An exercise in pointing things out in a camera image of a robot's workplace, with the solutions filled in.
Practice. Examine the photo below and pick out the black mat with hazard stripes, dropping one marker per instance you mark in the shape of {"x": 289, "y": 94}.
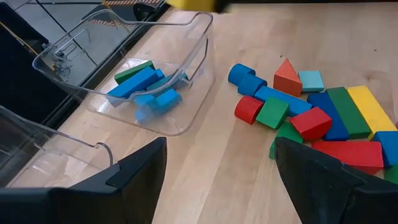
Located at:
{"x": 130, "y": 2}

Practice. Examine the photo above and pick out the cyan square block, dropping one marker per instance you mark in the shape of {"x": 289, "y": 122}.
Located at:
{"x": 311, "y": 81}

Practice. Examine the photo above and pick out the long yellow block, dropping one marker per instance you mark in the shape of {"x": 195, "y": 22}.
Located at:
{"x": 191, "y": 4}
{"x": 370, "y": 109}

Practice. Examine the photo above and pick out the small clear plastic bin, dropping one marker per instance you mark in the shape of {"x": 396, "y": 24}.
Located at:
{"x": 46, "y": 165}
{"x": 192, "y": 93}

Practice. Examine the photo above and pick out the green flat plank block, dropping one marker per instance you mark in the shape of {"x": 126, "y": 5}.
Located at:
{"x": 289, "y": 132}

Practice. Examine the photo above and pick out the green wedge block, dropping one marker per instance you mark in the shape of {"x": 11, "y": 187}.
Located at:
{"x": 392, "y": 175}

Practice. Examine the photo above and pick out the small red block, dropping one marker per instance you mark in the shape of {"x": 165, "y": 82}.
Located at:
{"x": 311, "y": 123}

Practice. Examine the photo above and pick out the red cylinder block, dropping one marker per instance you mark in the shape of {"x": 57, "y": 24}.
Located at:
{"x": 247, "y": 109}

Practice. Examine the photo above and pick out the blue cylinder block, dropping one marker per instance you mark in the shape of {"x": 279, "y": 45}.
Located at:
{"x": 239, "y": 73}
{"x": 252, "y": 84}

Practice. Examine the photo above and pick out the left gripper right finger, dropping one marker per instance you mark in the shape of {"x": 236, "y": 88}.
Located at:
{"x": 326, "y": 193}

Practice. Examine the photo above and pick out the long dark blue block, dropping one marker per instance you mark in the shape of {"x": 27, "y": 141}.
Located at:
{"x": 328, "y": 116}

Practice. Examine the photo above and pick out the red wedge block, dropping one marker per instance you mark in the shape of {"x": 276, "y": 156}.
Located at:
{"x": 351, "y": 152}

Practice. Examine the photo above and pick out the orange triangle block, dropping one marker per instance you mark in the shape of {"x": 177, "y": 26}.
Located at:
{"x": 286, "y": 77}

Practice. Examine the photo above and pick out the medium blue block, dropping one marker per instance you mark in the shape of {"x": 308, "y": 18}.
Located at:
{"x": 387, "y": 146}

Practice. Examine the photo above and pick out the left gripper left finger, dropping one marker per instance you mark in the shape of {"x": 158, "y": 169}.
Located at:
{"x": 124, "y": 193}

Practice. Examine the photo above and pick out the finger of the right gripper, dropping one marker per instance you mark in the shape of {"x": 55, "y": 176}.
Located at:
{"x": 224, "y": 4}

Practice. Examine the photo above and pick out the long green block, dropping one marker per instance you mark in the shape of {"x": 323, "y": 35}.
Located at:
{"x": 133, "y": 71}
{"x": 348, "y": 112}

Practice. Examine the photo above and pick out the small green block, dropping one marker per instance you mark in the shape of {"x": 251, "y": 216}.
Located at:
{"x": 273, "y": 112}

